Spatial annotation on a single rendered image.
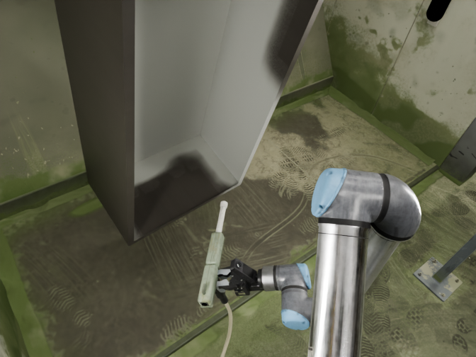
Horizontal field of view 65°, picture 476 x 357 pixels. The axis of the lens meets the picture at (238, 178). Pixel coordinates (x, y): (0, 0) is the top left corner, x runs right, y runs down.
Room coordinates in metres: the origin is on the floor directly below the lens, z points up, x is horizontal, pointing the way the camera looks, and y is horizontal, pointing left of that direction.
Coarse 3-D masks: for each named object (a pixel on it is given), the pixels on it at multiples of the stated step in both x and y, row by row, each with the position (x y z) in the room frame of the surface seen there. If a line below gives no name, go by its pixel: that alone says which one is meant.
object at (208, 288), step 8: (224, 208) 0.99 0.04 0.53; (224, 216) 0.96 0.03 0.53; (216, 232) 0.85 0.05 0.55; (216, 240) 0.81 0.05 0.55; (224, 240) 0.84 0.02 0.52; (208, 248) 0.78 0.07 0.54; (216, 248) 0.78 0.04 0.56; (208, 256) 0.74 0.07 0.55; (216, 256) 0.74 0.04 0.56; (208, 264) 0.71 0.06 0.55; (216, 264) 0.71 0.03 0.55; (208, 272) 0.67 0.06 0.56; (216, 272) 0.68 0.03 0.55; (208, 280) 0.63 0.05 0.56; (216, 280) 0.65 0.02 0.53; (200, 288) 0.60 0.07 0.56; (208, 288) 0.60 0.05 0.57; (216, 288) 0.63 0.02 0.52; (200, 296) 0.57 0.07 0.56; (208, 296) 0.57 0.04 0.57; (224, 296) 0.65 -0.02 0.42; (200, 304) 0.55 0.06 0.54; (208, 304) 0.55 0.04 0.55; (224, 304) 0.64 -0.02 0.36
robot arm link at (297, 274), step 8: (288, 264) 0.71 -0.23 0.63; (296, 264) 0.70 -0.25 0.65; (304, 264) 0.70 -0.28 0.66; (280, 272) 0.67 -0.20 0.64; (288, 272) 0.67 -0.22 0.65; (296, 272) 0.67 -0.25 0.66; (304, 272) 0.66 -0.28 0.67; (280, 280) 0.64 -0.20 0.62; (288, 280) 0.64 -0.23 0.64; (296, 280) 0.64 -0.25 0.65; (304, 280) 0.64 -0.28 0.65; (280, 288) 0.63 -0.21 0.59
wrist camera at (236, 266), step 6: (234, 264) 0.67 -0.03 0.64; (240, 264) 0.68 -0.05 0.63; (234, 270) 0.65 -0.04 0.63; (240, 270) 0.66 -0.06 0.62; (246, 270) 0.67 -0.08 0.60; (252, 270) 0.69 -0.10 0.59; (240, 276) 0.65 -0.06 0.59; (246, 276) 0.65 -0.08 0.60; (252, 276) 0.66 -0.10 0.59; (252, 282) 0.65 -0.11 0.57
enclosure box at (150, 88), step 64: (64, 0) 0.84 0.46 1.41; (128, 0) 0.64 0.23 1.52; (192, 0) 1.22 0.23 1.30; (256, 0) 1.26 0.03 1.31; (320, 0) 1.07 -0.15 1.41; (128, 64) 0.66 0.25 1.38; (192, 64) 1.29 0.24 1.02; (256, 64) 1.22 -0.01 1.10; (128, 128) 0.68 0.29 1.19; (192, 128) 1.39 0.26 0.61; (256, 128) 1.18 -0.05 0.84; (128, 192) 0.73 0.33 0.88; (192, 192) 1.10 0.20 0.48
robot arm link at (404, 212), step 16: (400, 192) 0.57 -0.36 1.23; (400, 208) 0.54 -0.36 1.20; (416, 208) 0.56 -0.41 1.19; (384, 224) 0.54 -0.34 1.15; (400, 224) 0.53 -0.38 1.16; (416, 224) 0.55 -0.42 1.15; (368, 240) 0.56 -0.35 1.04; (384, 240) 0.55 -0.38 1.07; (400, 240) 0.53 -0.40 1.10; (368, 256) 0.55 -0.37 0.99; (384, 256) 0.54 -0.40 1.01; (368, 272) 0.54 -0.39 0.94
